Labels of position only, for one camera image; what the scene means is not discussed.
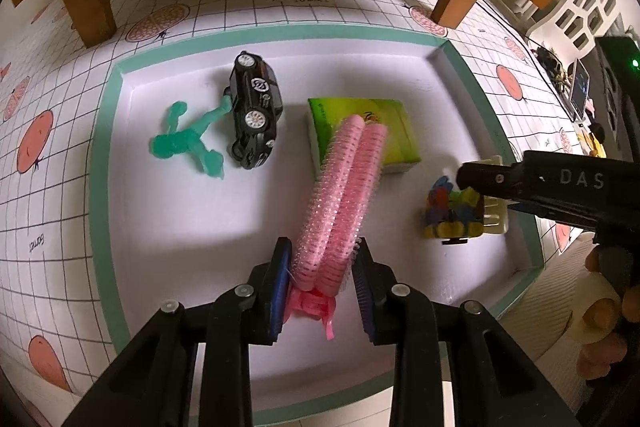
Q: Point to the green rubber figure toy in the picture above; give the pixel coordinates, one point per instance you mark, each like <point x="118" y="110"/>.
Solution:
<point x="189" y="139"/>

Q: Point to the white teal-rimmed tray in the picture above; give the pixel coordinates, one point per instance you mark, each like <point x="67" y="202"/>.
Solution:
<point x="162" y="230"/>

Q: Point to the clutter pile on floor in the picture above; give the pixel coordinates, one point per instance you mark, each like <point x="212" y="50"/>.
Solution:
<point x="572" y="82"/>

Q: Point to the person's right hand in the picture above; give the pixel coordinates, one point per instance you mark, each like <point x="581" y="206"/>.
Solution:
<point x="596" y="359"/>

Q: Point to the black toy car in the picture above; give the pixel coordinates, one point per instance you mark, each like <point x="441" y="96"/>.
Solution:
<point x="256" y="109"/>

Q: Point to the white carved furniture panel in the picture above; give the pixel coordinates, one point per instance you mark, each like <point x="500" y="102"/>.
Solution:
<point x="571" y="27"/>

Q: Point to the pink hair rollers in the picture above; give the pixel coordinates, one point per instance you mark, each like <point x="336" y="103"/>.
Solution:
<point x="326" y="245"/>

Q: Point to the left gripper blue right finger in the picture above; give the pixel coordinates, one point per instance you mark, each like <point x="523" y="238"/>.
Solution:
<point x="365" y="277"/>

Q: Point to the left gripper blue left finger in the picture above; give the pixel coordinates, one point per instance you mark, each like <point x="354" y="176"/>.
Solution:
<point x="278" y="279"/>

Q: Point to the green tissue pack on tray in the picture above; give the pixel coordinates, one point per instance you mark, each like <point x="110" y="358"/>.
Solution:
<point x="325" y="114"/>

